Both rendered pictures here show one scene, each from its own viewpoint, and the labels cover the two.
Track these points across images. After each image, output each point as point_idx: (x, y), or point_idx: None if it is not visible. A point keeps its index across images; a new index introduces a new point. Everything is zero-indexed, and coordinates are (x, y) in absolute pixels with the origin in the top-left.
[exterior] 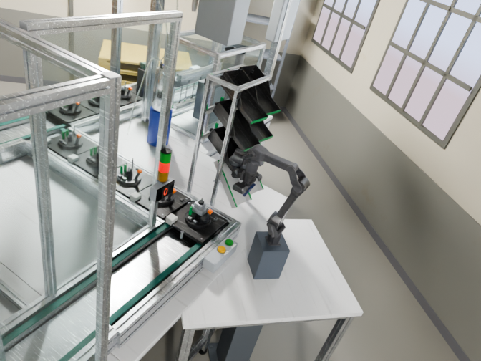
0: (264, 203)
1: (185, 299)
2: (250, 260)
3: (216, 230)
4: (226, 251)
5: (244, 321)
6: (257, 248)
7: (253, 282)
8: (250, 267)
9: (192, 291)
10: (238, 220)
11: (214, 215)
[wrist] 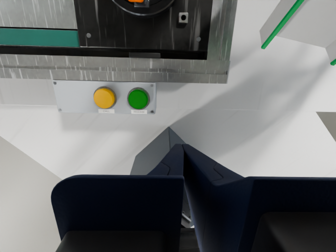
0: None
1: (9, 94)
2: (156, 141)
3: (148, 48)
4: (110, 109)
5: (61, 178)
6: (145, 171)
7: (130, 158)
8: (151, 143)
9: (30, 92)
10: (266, 51)
11: (198, 2)
